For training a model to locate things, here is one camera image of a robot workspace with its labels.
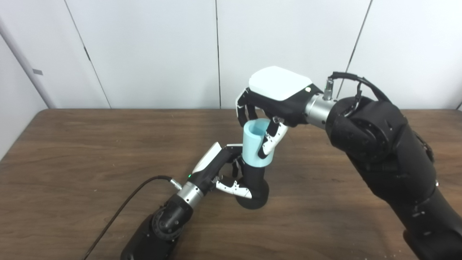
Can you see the black flared nozzle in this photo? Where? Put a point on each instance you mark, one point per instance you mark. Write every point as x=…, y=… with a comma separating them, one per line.
x=256, y=180

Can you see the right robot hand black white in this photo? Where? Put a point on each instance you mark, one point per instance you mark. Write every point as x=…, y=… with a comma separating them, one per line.
x=281, y=85

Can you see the small grey wall tape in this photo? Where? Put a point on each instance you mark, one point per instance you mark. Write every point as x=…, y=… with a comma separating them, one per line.
x=37, y=72

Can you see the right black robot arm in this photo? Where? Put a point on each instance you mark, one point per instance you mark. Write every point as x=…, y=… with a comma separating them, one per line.
x=389, y=151

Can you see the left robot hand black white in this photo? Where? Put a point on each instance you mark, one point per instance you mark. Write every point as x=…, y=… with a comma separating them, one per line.
x=207, y=173

